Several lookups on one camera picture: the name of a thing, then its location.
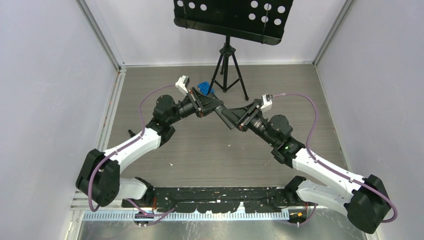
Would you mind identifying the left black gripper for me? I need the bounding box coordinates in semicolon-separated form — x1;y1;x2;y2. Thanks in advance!
167;87;223;125

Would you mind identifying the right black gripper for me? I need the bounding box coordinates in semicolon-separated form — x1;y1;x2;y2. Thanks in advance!
221;101;277;147

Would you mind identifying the black remote with buttons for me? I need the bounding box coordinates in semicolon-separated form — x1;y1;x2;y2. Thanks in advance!
214;105;235;130

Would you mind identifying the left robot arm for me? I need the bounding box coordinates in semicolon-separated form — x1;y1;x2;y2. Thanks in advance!
75;88;224;212

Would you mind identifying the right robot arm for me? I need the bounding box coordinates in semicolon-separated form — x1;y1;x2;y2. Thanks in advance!
221;99;393;234

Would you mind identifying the blue toy car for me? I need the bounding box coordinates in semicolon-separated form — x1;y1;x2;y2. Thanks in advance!
197;81;215;96

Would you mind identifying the black music stand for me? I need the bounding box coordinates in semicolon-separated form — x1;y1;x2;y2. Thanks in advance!
173;0;294;100

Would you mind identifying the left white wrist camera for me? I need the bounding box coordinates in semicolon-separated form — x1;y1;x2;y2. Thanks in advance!
175;75;190;95

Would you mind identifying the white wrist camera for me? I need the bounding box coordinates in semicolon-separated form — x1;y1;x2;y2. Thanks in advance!
175;75;190;95
260;94;273;113

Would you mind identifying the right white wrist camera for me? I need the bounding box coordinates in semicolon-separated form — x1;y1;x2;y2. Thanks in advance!
260;94;273;113

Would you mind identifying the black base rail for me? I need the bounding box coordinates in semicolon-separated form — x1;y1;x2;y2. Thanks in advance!
133;186;313;214

